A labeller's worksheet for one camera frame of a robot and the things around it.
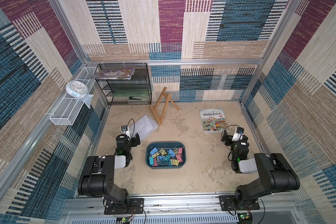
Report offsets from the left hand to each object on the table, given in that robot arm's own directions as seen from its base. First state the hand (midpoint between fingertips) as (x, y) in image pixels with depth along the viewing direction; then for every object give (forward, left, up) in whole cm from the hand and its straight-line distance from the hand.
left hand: (129, 133), depth 94 cm
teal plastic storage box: (-14, -24, -3) cm, 28 cm away
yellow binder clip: (-20, -29, -1) cm, 35 cm away
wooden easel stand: (+24, -15, -2) cm, 28 cm away
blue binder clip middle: (-10, -16, -4) cm, 20 cm away
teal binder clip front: (-17, -15, -5) cm, 23 cm away
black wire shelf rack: (+37, +6, +13) cm, 40 cm away
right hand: (-2, -68, +5) cm, 68 cm away
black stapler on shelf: (+29, -2, +5) cm, 29 cm away
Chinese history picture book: (+14, -61, -6) cm, 63 cm away
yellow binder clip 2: (-11, -22, -4) cm, 25 cm away
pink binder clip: (-19, -18, -5) cm, 26 cm away
